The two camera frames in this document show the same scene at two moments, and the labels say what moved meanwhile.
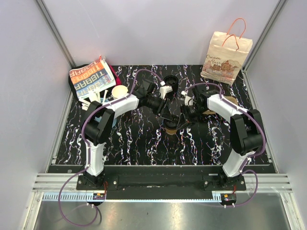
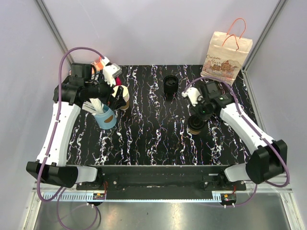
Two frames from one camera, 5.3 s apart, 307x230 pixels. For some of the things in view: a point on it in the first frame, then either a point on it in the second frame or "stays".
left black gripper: [163, 110] to [117, 102]
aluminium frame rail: [259, 188] stays
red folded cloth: [117, 78] stays
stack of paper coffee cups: [119, 91] stays
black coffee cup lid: [171, 124] to [195, 122]
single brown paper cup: [171, 132] to [194, 132]
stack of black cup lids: [171, 80] stays
